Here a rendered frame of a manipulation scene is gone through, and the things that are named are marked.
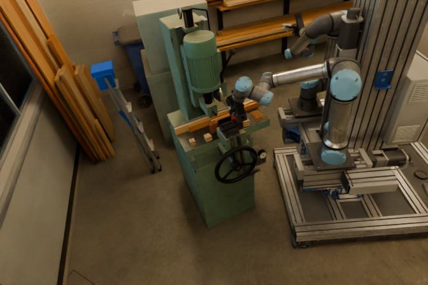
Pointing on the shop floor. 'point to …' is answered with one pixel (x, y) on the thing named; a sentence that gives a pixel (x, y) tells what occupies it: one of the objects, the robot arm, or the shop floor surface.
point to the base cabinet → (217, 188)
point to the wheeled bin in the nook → (130, 38)
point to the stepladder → (125, 110)
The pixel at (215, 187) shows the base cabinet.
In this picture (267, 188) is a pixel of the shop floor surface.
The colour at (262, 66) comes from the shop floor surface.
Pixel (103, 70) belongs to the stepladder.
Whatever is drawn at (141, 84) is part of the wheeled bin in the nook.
